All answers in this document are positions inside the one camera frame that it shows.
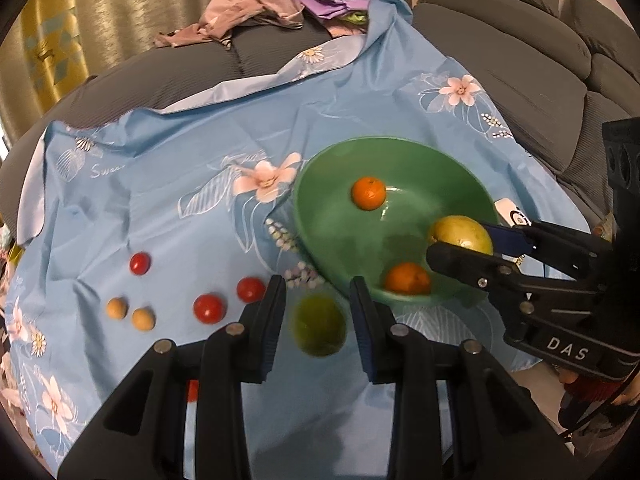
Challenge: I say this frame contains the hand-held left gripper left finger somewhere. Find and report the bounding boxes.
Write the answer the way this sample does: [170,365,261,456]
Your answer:
[57,275,288,480]

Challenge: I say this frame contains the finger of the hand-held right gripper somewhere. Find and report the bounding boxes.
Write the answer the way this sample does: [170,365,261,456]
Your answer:
[426,241,610,332]
[482,220,614,282]

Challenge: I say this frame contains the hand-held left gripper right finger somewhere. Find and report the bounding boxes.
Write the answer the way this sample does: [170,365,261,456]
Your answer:
[349,276,576,480]

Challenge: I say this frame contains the large yellow fruit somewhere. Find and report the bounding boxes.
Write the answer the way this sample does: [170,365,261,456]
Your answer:
[427,215,495,257]

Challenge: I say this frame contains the green round fruit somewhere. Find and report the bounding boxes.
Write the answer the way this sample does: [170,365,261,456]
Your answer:
[291,294,347,358]

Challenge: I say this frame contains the green plastic bowl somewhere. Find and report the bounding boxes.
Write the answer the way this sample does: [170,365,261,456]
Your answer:
[292,136,503,306]

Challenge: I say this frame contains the orange tangerine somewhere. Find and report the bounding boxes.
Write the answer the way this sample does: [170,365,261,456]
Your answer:
[351,176,387,211]
[383,262,432,296]

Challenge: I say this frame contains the dark patterned cloth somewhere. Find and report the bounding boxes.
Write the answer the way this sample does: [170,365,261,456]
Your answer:
[557,372,640,458]

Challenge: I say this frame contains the grey sofa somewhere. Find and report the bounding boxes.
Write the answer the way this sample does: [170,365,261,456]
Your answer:
[0,0,640,246]

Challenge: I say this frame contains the blue floral cloth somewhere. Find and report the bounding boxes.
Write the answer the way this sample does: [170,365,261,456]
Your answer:
[7,0,591,480]

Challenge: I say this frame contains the purple cloth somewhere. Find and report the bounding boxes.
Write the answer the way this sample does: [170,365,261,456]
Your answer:
[290,0,371,23]

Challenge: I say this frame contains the pink garment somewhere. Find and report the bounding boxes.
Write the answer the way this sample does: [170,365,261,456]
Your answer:
[154,0,306,51]

